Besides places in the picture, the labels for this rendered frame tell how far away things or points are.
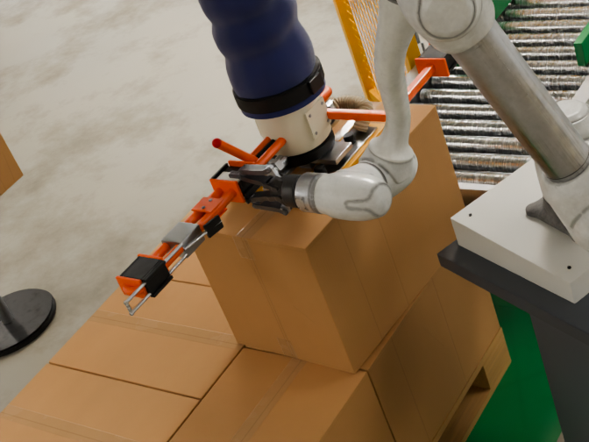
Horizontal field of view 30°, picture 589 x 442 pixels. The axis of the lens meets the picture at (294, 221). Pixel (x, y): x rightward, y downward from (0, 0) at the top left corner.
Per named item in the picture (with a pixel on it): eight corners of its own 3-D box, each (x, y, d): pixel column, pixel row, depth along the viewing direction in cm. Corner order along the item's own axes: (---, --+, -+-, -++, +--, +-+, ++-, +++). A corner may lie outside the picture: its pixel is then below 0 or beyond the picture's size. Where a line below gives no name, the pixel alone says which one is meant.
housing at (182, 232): (185, 236, 251) (177, 220, 249) (207, 239, 247) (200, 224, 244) (166, 255, 247) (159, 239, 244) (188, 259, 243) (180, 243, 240)
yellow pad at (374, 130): (357, 127, 287) (351, 111, 284) (389, 129, 281) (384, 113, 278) (287, 206, 267) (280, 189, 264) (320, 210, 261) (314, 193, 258)
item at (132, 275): (147, 270, 244) (138, 253, 241) (171, 274, 239) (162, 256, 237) (124, 295, 239) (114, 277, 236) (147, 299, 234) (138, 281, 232)
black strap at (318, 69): (270, 64, 281) (265, 51, 279) (344, 65, 267) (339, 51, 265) (219, 113, 268) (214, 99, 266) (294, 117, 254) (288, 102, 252)
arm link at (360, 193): (315, 224, 239) (348, 204, 249) (374, 231, 230) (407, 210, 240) (308, 178, 236) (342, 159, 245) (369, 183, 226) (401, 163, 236)
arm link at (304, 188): (320, 223, 241) (298, 220, 245) (341, 197, 246) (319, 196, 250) (308, 189, 236) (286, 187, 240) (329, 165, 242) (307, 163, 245)
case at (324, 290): (356, 210, 330) (315, 96, 308) (471, 226, 304) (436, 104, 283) (237, 343, 296) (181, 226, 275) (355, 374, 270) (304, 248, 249)
